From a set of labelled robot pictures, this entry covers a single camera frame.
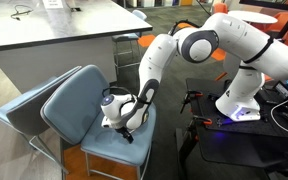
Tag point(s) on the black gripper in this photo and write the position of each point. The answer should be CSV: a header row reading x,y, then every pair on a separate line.
x,y
126,134

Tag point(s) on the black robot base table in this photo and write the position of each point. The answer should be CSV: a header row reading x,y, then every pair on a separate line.
x,y
258,144

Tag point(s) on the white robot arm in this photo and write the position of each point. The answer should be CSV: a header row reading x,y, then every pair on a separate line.
x,y
253,53

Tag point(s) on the blue chair front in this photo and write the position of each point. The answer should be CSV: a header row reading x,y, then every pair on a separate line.
x,y
73,111

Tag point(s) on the blue chair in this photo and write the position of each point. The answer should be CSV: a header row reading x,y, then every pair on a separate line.
x,y
73,111
23,113

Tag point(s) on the lower orange black clamp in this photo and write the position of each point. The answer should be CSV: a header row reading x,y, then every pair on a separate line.
x,y
195,123

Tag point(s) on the orange black clamp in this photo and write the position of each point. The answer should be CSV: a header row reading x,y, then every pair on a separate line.
x,y
188,96
195,123

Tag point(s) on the upper orange black clamp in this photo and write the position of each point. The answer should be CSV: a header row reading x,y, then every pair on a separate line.
x,y
188,96

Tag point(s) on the blue chair behind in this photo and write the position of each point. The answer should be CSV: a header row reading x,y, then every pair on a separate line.
x,y
23,113

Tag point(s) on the grey counter table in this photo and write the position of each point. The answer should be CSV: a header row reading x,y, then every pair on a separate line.
x,y
37,43

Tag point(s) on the white paper sign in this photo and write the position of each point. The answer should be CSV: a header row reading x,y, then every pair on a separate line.
x,y
52,4

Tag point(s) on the round white table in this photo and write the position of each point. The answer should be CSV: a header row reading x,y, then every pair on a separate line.
x,y
252,17

